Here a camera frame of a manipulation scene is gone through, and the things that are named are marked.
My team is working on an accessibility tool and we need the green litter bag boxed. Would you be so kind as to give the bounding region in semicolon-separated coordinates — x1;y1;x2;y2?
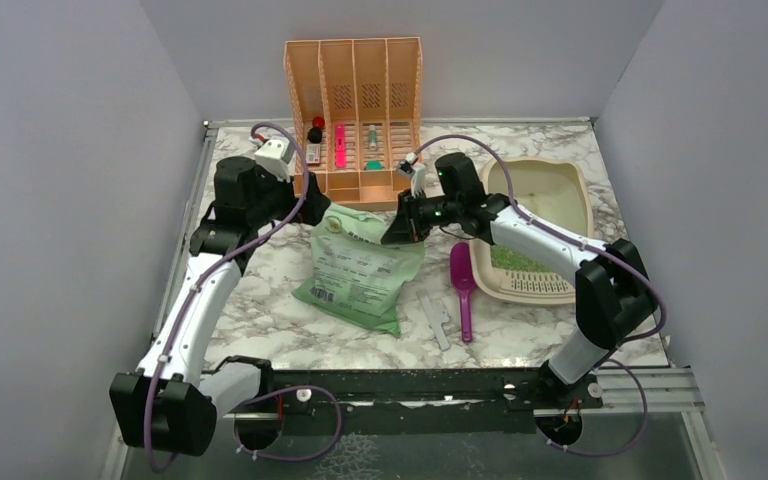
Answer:
292;204;425;338

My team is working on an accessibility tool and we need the red and black stamp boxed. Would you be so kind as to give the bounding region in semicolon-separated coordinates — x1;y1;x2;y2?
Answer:
306;116;326;144

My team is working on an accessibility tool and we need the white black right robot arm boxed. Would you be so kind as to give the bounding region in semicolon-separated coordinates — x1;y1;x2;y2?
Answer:
381;153;658;407

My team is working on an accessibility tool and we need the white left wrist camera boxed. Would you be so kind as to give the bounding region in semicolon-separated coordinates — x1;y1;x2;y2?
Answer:
254;139;296;183

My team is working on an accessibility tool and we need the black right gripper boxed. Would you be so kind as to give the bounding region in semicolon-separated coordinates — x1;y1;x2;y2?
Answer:
380;188;461;246

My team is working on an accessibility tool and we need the red white small box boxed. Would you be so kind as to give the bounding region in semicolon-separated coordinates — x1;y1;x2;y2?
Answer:
305;143;321;166

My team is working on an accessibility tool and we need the purple litter scoop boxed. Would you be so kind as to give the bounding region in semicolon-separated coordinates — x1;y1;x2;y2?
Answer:
449;242;476;343

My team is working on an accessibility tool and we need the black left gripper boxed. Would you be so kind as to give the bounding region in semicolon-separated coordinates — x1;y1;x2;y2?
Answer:
247;161;331;228

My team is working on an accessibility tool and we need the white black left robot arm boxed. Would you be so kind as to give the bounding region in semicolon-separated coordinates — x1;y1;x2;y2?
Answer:
109;156;330;456

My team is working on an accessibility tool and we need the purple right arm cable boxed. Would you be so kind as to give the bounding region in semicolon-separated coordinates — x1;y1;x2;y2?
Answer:
410;135;669;458

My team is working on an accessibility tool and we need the orange plastic file organizer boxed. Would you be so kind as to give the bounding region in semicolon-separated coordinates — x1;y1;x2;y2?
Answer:
284;37;423;212

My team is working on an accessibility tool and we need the beige litter box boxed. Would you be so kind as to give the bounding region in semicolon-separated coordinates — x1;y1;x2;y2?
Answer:
469;157;594;306

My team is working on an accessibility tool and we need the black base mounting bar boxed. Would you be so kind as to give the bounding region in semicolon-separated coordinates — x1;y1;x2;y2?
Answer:
142;354;607;439

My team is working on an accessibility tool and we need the green white glue stick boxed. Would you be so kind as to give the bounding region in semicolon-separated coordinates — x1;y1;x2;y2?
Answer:
367;124;378;151

